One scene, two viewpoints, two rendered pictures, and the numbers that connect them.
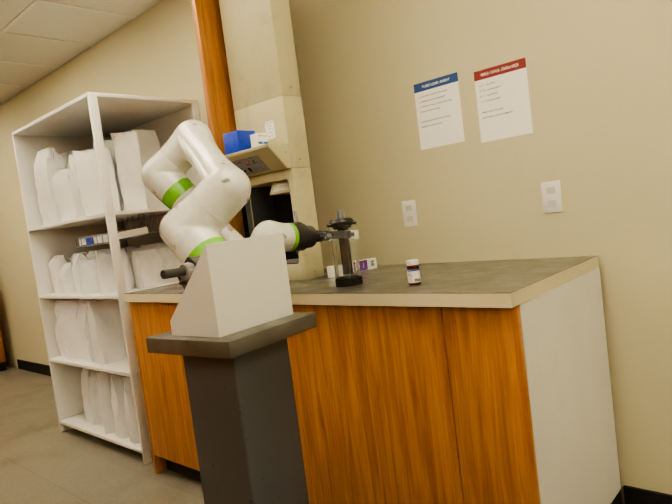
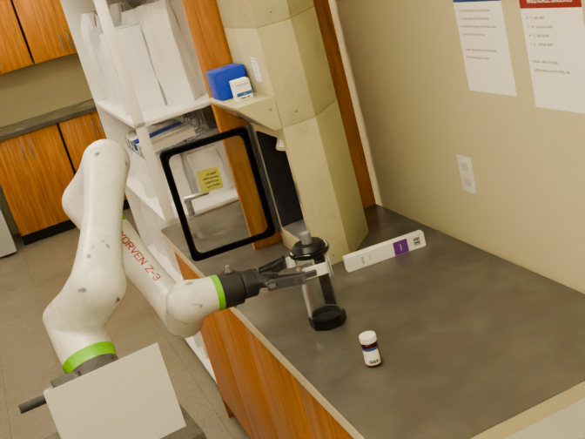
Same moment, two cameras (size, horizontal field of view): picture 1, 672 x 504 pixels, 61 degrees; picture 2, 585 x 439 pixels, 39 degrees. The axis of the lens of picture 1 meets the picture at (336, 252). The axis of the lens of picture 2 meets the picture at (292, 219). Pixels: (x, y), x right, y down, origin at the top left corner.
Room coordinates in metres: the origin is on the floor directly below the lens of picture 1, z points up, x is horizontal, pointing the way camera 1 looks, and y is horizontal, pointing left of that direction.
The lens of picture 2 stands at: (0.27, -1.04, 1.94)
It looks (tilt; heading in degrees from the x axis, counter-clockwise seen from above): 19 degrees down; 30
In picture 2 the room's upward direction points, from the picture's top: 15 degrees counter-clockwise
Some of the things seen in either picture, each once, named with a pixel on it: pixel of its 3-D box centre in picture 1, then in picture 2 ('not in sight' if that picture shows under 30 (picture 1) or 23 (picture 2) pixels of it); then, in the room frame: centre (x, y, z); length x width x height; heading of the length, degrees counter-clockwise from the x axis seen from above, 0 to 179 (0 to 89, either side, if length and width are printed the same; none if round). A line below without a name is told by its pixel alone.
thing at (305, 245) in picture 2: (340, 219); (307, 243); (2.04, -0.03, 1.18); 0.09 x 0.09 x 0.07
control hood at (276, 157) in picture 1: (254, 162); (243, 112); (2.44, 0.29, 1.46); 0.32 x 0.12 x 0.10; 48
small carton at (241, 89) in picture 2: (259, 141); (241, 89); (2.41, 0.26, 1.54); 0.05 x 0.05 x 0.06; 44
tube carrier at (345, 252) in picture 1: (345, 252); (318, 283); (2.04, -0.03, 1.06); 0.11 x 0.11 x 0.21
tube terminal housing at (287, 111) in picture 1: (289, 191); (306, 135); (2.57, 0.17, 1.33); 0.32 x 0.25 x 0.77; 48
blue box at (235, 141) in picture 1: (240, 142); (227, 81); (2.49, 0.35, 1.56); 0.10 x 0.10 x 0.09; 48
